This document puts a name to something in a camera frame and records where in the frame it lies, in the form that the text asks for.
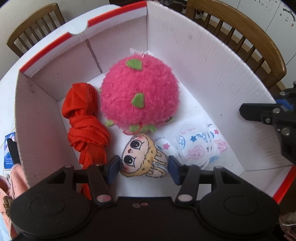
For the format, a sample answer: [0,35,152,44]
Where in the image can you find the red cloth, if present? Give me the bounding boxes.
[61,82,112,201]

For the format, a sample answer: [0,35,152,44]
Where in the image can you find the red white storage box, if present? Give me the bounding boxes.
[15,1,295,202]

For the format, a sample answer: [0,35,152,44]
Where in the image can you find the pink fleece hat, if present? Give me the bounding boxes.
[1,164,29,239]

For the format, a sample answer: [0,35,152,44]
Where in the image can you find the pink strawberry plush ball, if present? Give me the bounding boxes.
[100,53,180,135]

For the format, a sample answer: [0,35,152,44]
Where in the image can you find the near wooden chair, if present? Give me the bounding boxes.
[186,1,287,89]

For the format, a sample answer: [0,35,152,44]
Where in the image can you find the wooden chair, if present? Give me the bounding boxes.
[186,1,287,89]
[6,3,65,57]

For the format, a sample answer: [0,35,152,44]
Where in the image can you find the blue tissue pack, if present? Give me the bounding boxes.
[4,132,16,170]

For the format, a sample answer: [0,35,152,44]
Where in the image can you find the far wooden chair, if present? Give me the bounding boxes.
[6,3,65,57]

